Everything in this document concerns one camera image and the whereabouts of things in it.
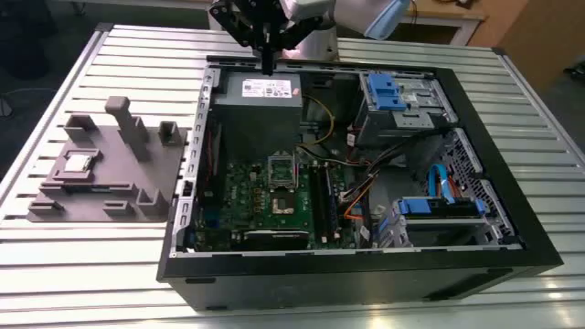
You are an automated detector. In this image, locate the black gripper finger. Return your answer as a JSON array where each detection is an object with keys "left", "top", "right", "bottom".
[
  {"left": 269, "top": 16, "right": 321, "bottom": 75},
  {"left": 208, "top": 0, "right": 272, "bottom": 75}
]

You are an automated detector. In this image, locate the silver CPU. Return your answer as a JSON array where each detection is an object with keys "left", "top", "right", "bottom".
[{"left": 63, "top": 154, "right": 95, "bottom": 172}]

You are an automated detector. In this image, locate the CPU socket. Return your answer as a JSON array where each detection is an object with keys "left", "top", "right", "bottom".
[{"left": 269, "top": 193, "right": 298, "bottom": 217}]

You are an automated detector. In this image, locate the blue drive carrier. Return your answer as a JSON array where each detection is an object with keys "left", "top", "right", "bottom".
[{"left": 368, "top": 73, "right": 408, "bottom": 112}]

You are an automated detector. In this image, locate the grey power supply unit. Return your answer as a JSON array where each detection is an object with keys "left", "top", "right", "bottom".
[{"left": 211, "top": 71, "right": 305, "bottom": 162}]

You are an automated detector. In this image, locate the wooden desk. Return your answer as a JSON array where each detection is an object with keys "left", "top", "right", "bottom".
[{"left": 397, "top": 0, "right": 489, "bottom": 47}]

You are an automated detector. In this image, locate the grey metal drive cage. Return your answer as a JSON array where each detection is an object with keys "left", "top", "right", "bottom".
[{"left": 356, "top": 71, "right": 461, "bottom": 148}]

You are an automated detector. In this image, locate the green motherboard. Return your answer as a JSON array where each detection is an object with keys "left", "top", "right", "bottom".
[{"left": 196, "top": 160, "right": 362, "bottom": 251}]

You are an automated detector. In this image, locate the black office chair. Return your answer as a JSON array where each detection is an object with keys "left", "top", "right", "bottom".
[{"left": 0, "top": 0, "right": 60, "bottom": 82}]

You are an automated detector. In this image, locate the grey parts rack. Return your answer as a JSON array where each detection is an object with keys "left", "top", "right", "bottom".
[{"left": 25, "top": 96, "right": 188, "bottom": 223}]

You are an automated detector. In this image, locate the black RAM slot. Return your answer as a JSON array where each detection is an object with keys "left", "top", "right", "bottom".
[
  {"left": 314, "top": 163, "right": 330, "bottom": 241},
  {"left": 308, "top": 163, "right": 325, "bottom": 241},
  {"left": 321, "top": 163, "right": 337, "bottom": 241}
]

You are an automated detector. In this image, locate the wooden cabinet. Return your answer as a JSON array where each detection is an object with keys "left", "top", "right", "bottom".
[{"left": 470, "top": 0, "right": 585, "bottom": 93}]

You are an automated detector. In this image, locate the RAM stick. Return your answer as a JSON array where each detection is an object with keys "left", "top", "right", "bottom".
[{"left": 61, "top": 184, "right": 129, "bottom": 194}]

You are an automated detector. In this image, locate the hard disk in blue carrier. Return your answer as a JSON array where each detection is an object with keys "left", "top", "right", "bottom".
[{"left": 394, "top": 197, "right": 488, "bottom": 220}]

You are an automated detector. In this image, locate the black graphics card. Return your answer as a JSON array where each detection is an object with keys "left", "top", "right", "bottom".
[{"left": 231, "top": 228, "right": 312, "bottom": 251}]

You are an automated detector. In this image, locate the grey metal disk bay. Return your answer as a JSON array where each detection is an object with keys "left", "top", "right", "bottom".
[{"left": 378, "top": 198, "right": 517, "bottom": 247}]

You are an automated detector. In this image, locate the black PC case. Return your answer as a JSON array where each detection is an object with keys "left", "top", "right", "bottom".
[{"left": 156, "top": 54, "right": 566, "bottom": 312}]

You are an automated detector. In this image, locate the yellow wire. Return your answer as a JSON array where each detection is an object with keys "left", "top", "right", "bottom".
[{"left": 298, "top": 95, "right": 337, "bottom": 147}]

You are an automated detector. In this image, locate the coloured power wire bundle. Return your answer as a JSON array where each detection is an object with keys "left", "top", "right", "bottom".
[{"left": 345, "top": 147, "right": 370, "bottom": 167}]

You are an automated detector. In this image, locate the black wire bundle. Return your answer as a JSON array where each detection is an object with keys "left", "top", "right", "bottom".
[{"left": 342, "top": 126, "right": 458, "bottom": 203}]

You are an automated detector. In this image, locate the blue wire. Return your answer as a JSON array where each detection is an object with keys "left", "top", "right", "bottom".
[{"left": 428, "top": 163, "right": 458, "bottom": 206}]

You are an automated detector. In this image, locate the orange wire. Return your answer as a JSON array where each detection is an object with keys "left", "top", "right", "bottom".
[{"left": 342, "top": 174, "right": 377, "bottom": 221}]

